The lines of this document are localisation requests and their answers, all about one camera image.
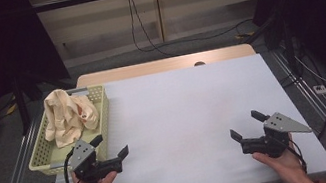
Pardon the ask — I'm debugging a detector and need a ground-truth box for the light wooden table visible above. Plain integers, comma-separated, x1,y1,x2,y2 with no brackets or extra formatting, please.
74,42,257,89

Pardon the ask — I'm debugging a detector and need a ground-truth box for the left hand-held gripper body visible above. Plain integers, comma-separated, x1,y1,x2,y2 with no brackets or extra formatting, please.
64,132,126,183

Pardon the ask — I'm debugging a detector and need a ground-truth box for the right hand-held gripper black cable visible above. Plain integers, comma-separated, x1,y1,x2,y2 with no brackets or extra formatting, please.
280,136,309,177

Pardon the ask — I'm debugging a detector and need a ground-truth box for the white table mat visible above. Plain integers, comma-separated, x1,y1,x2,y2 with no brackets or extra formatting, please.
24,42,326,183

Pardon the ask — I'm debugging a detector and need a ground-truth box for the black hanging wall cable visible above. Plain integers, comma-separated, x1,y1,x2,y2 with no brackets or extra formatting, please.
126,0,179,64
129,0,256,54

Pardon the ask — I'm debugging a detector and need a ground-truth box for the black metal stand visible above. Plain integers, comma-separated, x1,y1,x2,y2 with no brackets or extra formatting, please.
241,11,305,87
9,65,83,136

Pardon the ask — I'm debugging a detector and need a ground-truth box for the yellow floor tape piece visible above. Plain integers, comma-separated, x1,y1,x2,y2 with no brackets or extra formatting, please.
4,102,19,116
235,31,256,41

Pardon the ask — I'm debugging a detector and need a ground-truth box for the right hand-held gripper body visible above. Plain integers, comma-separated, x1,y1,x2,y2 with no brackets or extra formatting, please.
236,107,317,164

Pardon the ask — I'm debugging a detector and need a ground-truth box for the person's right hand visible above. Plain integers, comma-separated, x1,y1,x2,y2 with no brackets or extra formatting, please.
251,143,308,183

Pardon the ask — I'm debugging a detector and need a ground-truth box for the cream cloth garment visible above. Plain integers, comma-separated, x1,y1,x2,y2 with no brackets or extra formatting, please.
36,82,105,151

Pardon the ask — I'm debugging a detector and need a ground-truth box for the pale yellow plastic basket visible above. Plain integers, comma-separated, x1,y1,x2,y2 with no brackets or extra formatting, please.
16,82,121,180

